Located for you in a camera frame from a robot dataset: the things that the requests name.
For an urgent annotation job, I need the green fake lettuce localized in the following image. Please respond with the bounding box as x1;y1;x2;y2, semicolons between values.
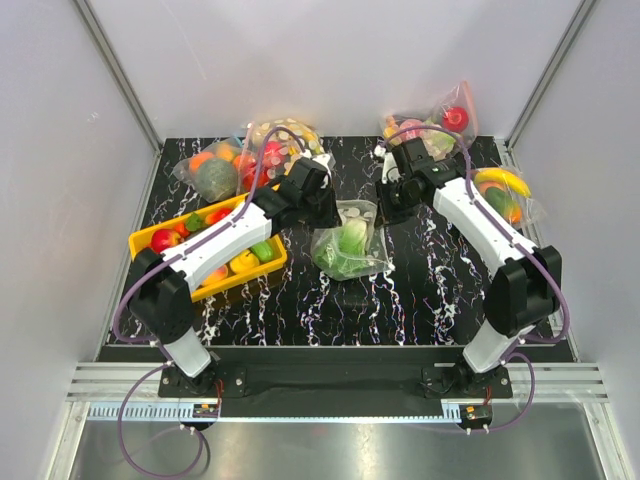
312;218;374;281

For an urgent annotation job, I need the clear zip top bag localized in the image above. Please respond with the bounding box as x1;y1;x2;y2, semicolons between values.
311;200;395;281

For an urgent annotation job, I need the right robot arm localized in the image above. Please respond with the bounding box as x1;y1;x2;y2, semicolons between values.
374;138;566;397

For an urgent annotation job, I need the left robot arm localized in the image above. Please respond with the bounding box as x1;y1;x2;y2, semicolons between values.
122;154;341;396

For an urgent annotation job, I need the green fake bitter gourd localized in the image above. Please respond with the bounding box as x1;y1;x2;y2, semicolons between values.
250;241;275;264

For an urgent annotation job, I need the polka dot zip bag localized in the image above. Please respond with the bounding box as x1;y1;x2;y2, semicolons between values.
234;118;325;193

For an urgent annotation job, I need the yellow fake pear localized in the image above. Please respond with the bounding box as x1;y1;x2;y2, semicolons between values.
229;250;260;275

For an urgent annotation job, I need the far right dotted bag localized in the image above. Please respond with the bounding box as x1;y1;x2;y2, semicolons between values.
382;116;457;161

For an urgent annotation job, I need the red wax apple fake fruit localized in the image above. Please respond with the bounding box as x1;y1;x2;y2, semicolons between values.
204;208;233;226

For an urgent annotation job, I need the clear bag with red fruit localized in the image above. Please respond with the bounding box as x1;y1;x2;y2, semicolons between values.
432;81;478;147

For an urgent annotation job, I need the clear bag with melon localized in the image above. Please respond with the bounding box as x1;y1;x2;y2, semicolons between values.
172;137;243;204

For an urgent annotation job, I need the right bag with banana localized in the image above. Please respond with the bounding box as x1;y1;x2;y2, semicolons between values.
471;167;546;230

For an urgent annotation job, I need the pink yellow fake peach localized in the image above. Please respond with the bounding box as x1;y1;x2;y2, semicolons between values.
201;264;229;287

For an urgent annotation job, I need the orange fake carrot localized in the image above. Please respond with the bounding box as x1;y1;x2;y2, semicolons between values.
173;213;207;239

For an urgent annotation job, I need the yellow plastic tray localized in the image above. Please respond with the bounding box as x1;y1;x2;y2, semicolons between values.
129;195;288;302

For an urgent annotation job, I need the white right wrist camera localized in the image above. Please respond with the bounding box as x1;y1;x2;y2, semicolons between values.
374;145;401;184

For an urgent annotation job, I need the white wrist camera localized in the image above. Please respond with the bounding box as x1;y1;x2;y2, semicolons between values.
374;145;401;184
313;153;335;173

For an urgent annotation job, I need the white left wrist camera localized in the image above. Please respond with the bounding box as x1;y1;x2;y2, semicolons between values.
313;153;335;173

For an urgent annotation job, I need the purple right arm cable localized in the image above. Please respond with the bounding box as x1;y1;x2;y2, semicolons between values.
382;124;571;435

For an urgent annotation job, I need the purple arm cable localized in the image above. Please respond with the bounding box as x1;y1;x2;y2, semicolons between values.
112;126;309;477
382;124;571;435

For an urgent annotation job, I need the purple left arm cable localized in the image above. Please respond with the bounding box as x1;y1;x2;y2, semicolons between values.
112;126;309;477

